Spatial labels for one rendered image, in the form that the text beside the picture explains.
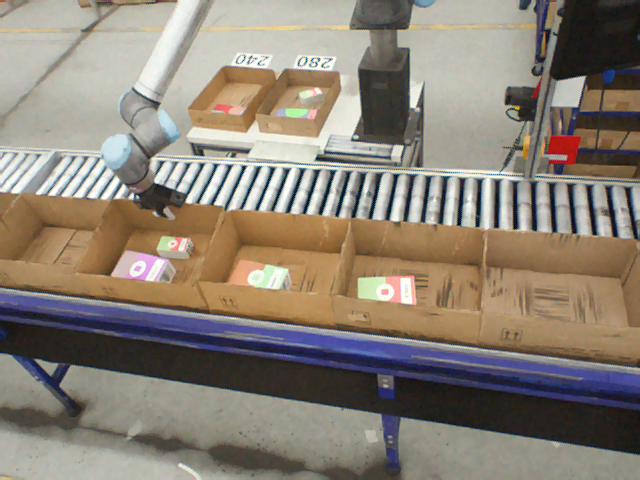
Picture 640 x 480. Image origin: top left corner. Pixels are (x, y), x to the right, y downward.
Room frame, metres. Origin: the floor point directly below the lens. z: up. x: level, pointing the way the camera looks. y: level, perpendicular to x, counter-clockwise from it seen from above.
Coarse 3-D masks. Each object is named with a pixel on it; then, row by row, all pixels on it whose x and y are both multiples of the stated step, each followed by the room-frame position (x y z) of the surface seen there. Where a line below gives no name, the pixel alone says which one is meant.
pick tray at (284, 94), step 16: (288, 80) 2.43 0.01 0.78; (304, 80) 2.40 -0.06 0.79; (320, 80) 2.36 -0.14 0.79; (336, 80) 2.26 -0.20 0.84; (272, 96) 2.27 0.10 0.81; (288, 96) 2.33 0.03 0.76; (336, 96) 2.24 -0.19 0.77; (256, 112) 2.11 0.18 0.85; (272, 112) 2.22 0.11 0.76; (320, 112) 2.04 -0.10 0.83; (272, 128) 2.07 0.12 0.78; (288, 128) 2.03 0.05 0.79; (304, 128) 2.00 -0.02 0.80; (320, 128) 2.02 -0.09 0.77
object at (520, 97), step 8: (512, 88) 1.61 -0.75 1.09; (520, 88) 1.60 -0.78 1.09; (528, 88) 1.59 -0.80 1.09; (504, 96) 1.59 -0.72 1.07; (512, 96) 1.57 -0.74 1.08; (520, 96) 1.56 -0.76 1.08; (528, 96) 1.55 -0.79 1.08; (504, 104) 1.57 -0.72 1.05; (512, 104) 1.56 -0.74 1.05; (520, 104) 1.55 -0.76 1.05; (528, 104) 1.54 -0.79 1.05; (536, 104) 1.53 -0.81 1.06; (520, 112) 1.57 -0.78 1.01; (528, 112) 1.56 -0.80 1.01
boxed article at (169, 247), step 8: (168, 240) 1.30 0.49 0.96; (176, 240) 1.30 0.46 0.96; (184, 240) 1.29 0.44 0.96; (160, 248) 1.28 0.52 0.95; (168, 248) 1.27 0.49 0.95; (176, 248) 1.26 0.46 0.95; (184, 248) 1.26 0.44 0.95; (192, 248) 1.29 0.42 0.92; (168, 256) 1.27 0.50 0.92; (176, 256) 1.26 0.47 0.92; (184, 256) 1.25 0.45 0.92
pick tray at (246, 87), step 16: (224, 80) 2.55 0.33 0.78; (240, 80) 2.54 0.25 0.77; (256, 80) 2.50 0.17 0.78; (272, 80) 2.41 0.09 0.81; (208, 96) 2.40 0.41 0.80; (224, 96) 2.44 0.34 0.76; (240, 96) 2.41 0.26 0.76; (256, 96) 2.25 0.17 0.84; (192, 112) 2.23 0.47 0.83; (208, 112) 2.18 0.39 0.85; (224, 128) 2.16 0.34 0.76; (240, 128) 2.12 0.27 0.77
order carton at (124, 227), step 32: (128, 224) 1.42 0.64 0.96; (160, 224) 1.39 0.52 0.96; (192, 224) 1.34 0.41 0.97; (96, 256) 1.24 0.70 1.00; (160, 256) 1.28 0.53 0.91; (192, 256) 1.25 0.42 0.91; (96, 288) 1.14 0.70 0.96; (128, 288) 1.10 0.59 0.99; (160, 288) 1.05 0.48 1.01; (192, 288) 1.02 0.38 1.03
